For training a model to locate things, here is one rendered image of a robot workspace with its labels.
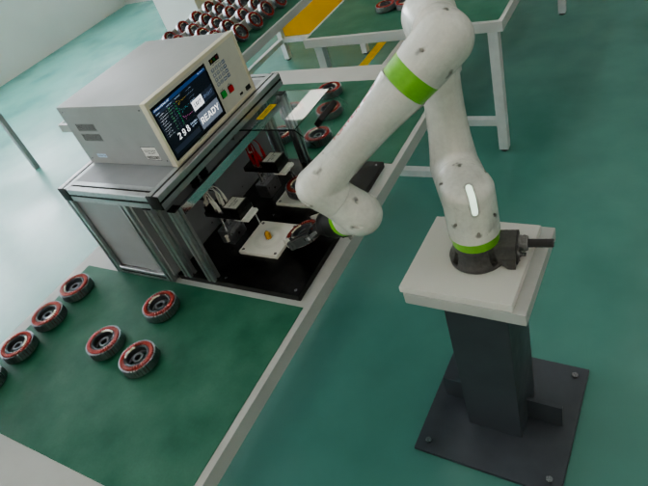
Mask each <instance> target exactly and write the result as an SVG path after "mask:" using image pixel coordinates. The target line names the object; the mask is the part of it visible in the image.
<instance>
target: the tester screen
mask: <svg viewBox="0 0 648 486"><path fill-rule="evenodd" d="M209 85H211V83H210V81H209V79H208V76H207V74H206V72H205V70H204V68H201V69H200V70H199V71H198V72H197V73H196V74H195V75H193V76H192V77H191V78H190V79H189V80H188V81H186V82H185V83H184V84H183V85H182V86H181V87H180V88H178V89H177V90H176V91H175V92H174V93H173V94H171V95H170V96H169V97H168V98H167V99H166V100H164V101H163V102H162V103H161V104H160V105H159V106H157V107H156V108H155V109H154V110H153V111H152V113H153V115H154V116H155V117H156V119H157V121H158V123H159V125H160V126H161V128H162V130H163V132H164V134H165V136H166V137H167V139H168V141H169V143H170V145H171V147H172V148H173V150H174V152H175V155H176V157H177V158H179V156H180V155H181V154H182V153H183V152H185V151H186V150H187V149H188V148H189V147H190V146H191V145H192V144H193V143H194V142H195V141H196V140H197V139H198V138H199V137H200V136H201V135H202V134H203V133H204V132H205V131H206V129H207V128H208V127H209V126H210V125H212V124H213V123H214V122H215V121H216V120H217V119H218V118H219V117H220V116H221V115H222V114H223V113H224V111H223V112H222V113H221V114H220V115H219V116H218V117H217V118H216V119H215V120H214V121H213V122H212V123H211V124H210V125H209V126H208V127H207V128H206V129H205V130H203V127H202V125H201V123H200V121H199V119H198V117H197V115H198V114H199V112H201V111H202V110H203V109H204V108H205V107H206V106H207V105H208V104H209V103H210V102H211V101H212V100H213V99H214V98H215V97H216V96H217V95H216V94H215V92H214V95H213V96H212V97H211V98H210V99H209V100H208V101H206V102H205V103H204V104H203V105H202V106H201V107H200V108H199V109H198V110H197V111H196V112H195V110H194V108H193V106H192V104H191V102H192V101H193V100H194V99H195V98H196V97H197V96H198V95H200V94H201V93H202V92H203V91H204V90H205V89H206V88H207V87H208V86H209ZM211 87H212V85H211ZM188 122H189V124H190V126H191V128H192V130H191V131H190V132H189V133H188V134H187V135H186V136H185V137H184V138H183V139H182V140H181V141H179V139H178V138H177V136H176V134H177V133H178V132H179V131H180V130H181V129H182V128H183V127H184V126H185V125H186V124H187V123H188ZM198 127H200V129H201V132H200V133H199V134H198V135H197V136H196V137H195V138H194V139H193V140H192V141H191V142H190V143H189V144H188V145H187V146H186V147H185V148H184V149H183V150H182V151H181V152H180V153H179V154H177V153H176V148H177V147H178V146H179V145H180V144H181V143H182V142H183V141H184V140H185V139H186V138H187V137H188V136H190V135H191V134H192V133H193V132H194V131H195V130H196V129H197V128H198Z"/></svg>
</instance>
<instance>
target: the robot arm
mask: <svg viewBox="0 0 648 486"><path fill-rule="evenodd" d="M401 25H402V28H403V31H404V34H405V37H406V40H405V41H404V42H403V43H402V44H401V45H400V47H399V48H398V49H397V51H396V52H395V53H394V55H393V56H392V58H391V59H390V61H389V62H388V64H387V65H386V66H385V67H383V68H382V69H381V71H380V73H379V75H378V76H377V78H376V80H375V81H374V83H373V84H372V86H371V88H370V89H369V91H368V92H367V94H366V95H365V97H364V99H363V100H362V102H361V103H360V105H359V106H358V107H357V109H356V110H355V112H354V113H353V114H352V116H351V117H350V118H349V120H348V121H347V122H346V123H345V125H344V126H343V127H342V128H341V130H340V131H339V132H338V133H337V135H336V136H335V137H334V138H333V140H332V141H331V142H330V143H329V144H328V145H327V146H326V147H325V148H324V149H323V150H322V151H321V152H320V153H319V154H318V155H317V156H316V157H315V158H314V159H313V160H312V161H311V162H310V163H309V165H308V166H307V167H306V168H305V169H304V170H302V171H301V173H300V174H298V176H297V179H296V182H295V191H296V195H297V197H298V199H299V200H300V202H301V203H302V204H303V205H305V206H307V207H309V208H311V209H313V210H315V211H317V212H319V213H317V214H314V215H311V216H310V218H311V219H316V221H315V223H314V224H313V225H311V226H310V227H308V228H307V230H306V231H304V232H302V233H301V234H299V235H297V236H296V237H294V236H292V237H289V238H287V239H284V240H283V242H284V244H285V245H286V246H287V248H289V249H290V250H291V251H294V250H296V249H298V248H300V247H302V246H304V245H306V244H309V243H311V242H312V241H313V240H312V239H313V238H315V237H317V236H319V235H323V236H326V237H331V238H341V237H342V238H344V237H348V238H349V239H350V240H351V239H353V237H352V235H356V236H365V235H369V234H371V233H373V232H375V231H376V230H377V229H378V228H379V226H380V224H381V222H382V219H383V209H382V205H381V204H380V202H379V201H378V200H377V199H376V198H375V197H374V196H373V195H371V194H369V193H367V192H366V191H364V190H362V189H360V188H358V187H357V186H355V185H353V184H352V183H350V182H349V181H350V180H351V178H352V177H353V176H354V175H355V174H356V173H357V172H358V171H359V169H360V168H361V167H362V166H363V164H364V163H365V162H366V161H367V160H368V158H369V157H370V156H371V155H372V154H373V153H374V152H375V151H376V150H377V149H378V148H379V147H380V146H381V145H382V144H383V143H384V142H385V141H386V140H387V139H388V138H389V137H390V136H391V135H392V134H393V132H394V131H395V130H396V129H397V128H398V127H400V126H401V125H402V124H403V123H404V122H405V121H406V120H408V119H409V118H410V117H412V116H413V115H414V114H415V112H416V111H417V110H419V109H420V108H421V107H422V106H424V111H425V117H426V124H427V132H428V142H429V158H430V172H431V175H432V177H433V180H434V183H435V186H436V189H437V192H438V194H439V197H440V200H441V203H442V206H443V209H444V214H445V221H446V226H447V230H448V235H449V238H450V239H451V241H452V247H451V249H450V252H449V256H450V260H451V263H452V265H453V266H454V267H455V268H456V269H457V270H459V271H461V272H463V273H467V274H473V275H479V274H485V273H489V272H492V271H494V270H496V269H498V268H499V267H501V266H503V267H505V268H506V269H508V270H516V266H517V265H518V263H519V261H520V257H526V256H527V253H522V251H524V252H525V251H528V248H553V247H554V239H528V235H525V234H524V235H521V234H520V231H519V230H518V229H500V216H499V209H498V201H497V194H496V188H495V183H494V181H493V179H492V178H491V177H490V175H489V174H488V173H487V172H486V171H485V170H484V168H483V166H482V164H481V162H480V160H479V158H478V156H477V153H476V150H475V146H474V143H473V137H472V134H471V131H470V126H469V122H468V118H467V113H466V108H465V102H464V97H463V91H462V84H461V75H460V66H462V65H463V63H464V62H465V61H466V60H467V59H468V58H469V56H470V55H471V53H472V51H473V46H474V39H475V34H474V28H473V24H472V22H471V21H470V19H469V18H468V17H467V16H466V15H465V14H464V13H463V12H461V11H460V10H459V9H457V6H456V3H455V1H454V0H406V1H405V3H404V5H403V8H402V11H401ZM311 229H312V230H311Z"/></svg>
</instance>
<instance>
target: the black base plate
mask: <svg viewBox="0 0 648 486"><path fill-rule="evenodd" d="M312 160H313V159H310V160H308V161H309V162H308V163H305V162H303V163H301V162H300V160H299V159H288V162H293V163H294V165H293V167H292V168H291V171H292V173H293V175H294V176H297V175H298V174H300V173H301V171H302V170H304V169H305V168H306V167H307V166H308V165H309V163H310V162H311V161H312ZM384 168H385V165H384V162H374V161H366V162H365V163H364V164H363V166H362V167H361V168H360V169H359V171H358V172H357V173H356V174H355V175H354V176H353V177H352V178H351V180H350V181H349V182H350V183H352V184H353V185H355V186H357V187H358V188H360V189H362V190H364V191H366V192H367V193H368V192H369V191H370V189H371V187H372V186H373V184H374V183H375V181H376V179H377V178H378V176H379V175H380V174H381V172H382V171H383V169H384ZM278 178H279V180H280V182H281V185H282V186H281V187H280V188H279V189H278V191H277V192H276V193H275V195H274V196H273V197H272V198H263V197H261V196H260V195H259V193H258V190H257V188H256V184H257V183H258V182H259V178H258V179H257V180H256V182H255V183H254V184H253V185H252V186H251V188H250V189H249V190H248V191H247V192H246V194H245V195H244V196H243V197H247V198H248V200H249V202H250V203H252V205H253V207H257V209H258V211H257V213H256V214H257V216H258V219H259V220H260V222H261V221H268V222H278V223H287V224H296V225H299V224H301V223H302V222H304V221H306V220H310V219H311V218H310V216H311V215H314V214H317V213H319V212H317V211H315V210H313V209H311V208H302V207H291V206H279V205H276V202H277V201H278V199H279V198H280V197H281V195H282V194H283V193H284V191H285V186H286V184H287V183H288V182H289V181H290V180H291V179H292V176H291V174H290V172H288V173H287V174H286V175H278ZM244 224H245V226H246V228H247V230H246V231H245V232H244V233H243V235H242V236H241V237H240V239H239V240H238V241H237V242H236V244H230V243H224V241H223V239H222V238H221V236H220V234H219V232H218V229H219V228H220V227H221V226H222V224H220V225H219V226H218V227H217V229H216V230H215V231H213V232H212V234H211V235H210V236H209V237H208V238H207V240H206V241H205V242H204V243H203V246H204V248H205V249H206V251H207V253H208V255H209V256H210V258H211V260H212V262H213V263H214V265H215V267H216V268H217V270H218V272H219V274H220V275H221V276H220V277H219V278H217V281H216V282H213V281H211V282H210V281H209V280H208V279H207V277H206V276H205V274H204V272H203V270H202V269H201V267H200V266H199V264H198V263H197V261H196V260H195V258H194V256H193V257H192V258H191V259H190V260H191V262H192V264H193V265H194V267H195V269H196V270H197V272H196V274H193V275H194V276H193V277H192V278H189V277H185V276H184V274H183V273H182V271H180V272H179V273H178V274H179V276H180V277H181V278H182V279H184V280H190V281H195V282H200V283H205V284H215V285H219V286H224V287H230V288H235V289H240V290H245V291H251V292H255V293H260V294H265V295H271V296H276V297H281V298H285V299H291V300H296V301H301V300H302V299H303V297H304V295H305V294H306V292H307V291H308V289H309V287H310V286H311V284H312V282H313V280H314V279H315V277H316V276H317V274H318V272H319V271H320V269H321V268H322V266H323V264H324V263H325V261H326V260H327V258H328V256H329V255H330V253H331V252H332V250H333V249H334V247H335V246H336V244H337V243H338V241H339V238H331V237H326V236H323V235H319V236H318V237H317V238H316V239H315V240H314V241H312V242H311V243H310V244H309V245H307V246H305V247H302V248H299V249H296V250H294V251H291V250H290V249H289V248H287V246H286V248H285V249H284V251H283V253H282V254H281V255H280V257H279V258H278V259H275V258H269V257H262V256H250V255H243V254H240V253H239V250H240V249H241V248H242V246H243V245H244V244H245V243H246V241H247V240H248V239H249V237H250V236H251V235H252V233H253V232H254V231H255V230H256V228H257V227H258V225H259V223H258V221H257V218H256V216H255V215H254V217H253V218H252V219H251V221H250V222H249V223H247V222H244Z"/></svg>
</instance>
